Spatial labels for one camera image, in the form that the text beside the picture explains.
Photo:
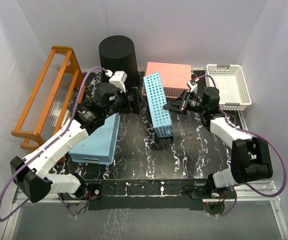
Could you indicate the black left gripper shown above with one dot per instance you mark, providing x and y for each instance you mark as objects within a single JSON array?
[{"x": 136, "y": 104}]

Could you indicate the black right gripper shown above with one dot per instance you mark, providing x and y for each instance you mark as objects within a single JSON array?
[{"x": 177, "y": 105}]

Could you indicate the blue perforated basket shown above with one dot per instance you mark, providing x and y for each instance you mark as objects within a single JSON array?
[
  {"x": 100, "y": 146},
  {"x": 161, "y": 119}
]

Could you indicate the pink perforated basket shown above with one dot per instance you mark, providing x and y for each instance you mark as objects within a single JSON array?
[{"x": 174, "y": 76}]

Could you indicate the large black ribbed bin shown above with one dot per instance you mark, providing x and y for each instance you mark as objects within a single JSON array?
[{"x": 117, "y": 53}]

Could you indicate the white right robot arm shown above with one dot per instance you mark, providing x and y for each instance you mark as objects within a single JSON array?
[{"x": 250, "y": 156}]

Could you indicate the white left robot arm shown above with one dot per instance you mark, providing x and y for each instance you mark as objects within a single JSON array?
[{"x": 31, "y": 173}]

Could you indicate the white perforated basket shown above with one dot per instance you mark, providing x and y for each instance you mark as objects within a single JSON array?
[{"x": 231, "y": 82}]

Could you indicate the orange wooden rack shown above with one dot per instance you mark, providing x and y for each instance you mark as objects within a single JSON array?
[{"x": 47, "y": 108}]

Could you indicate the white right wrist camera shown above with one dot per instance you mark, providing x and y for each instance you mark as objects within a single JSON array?
[{"x": 193, "y": 86}]

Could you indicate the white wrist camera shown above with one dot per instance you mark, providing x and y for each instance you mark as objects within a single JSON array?
[
  {"x": 118, "y": 79},
  {"x": 193, "y": 86}
]

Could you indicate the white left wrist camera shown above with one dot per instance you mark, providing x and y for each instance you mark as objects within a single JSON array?
[{"x": 118, "y": 79}]

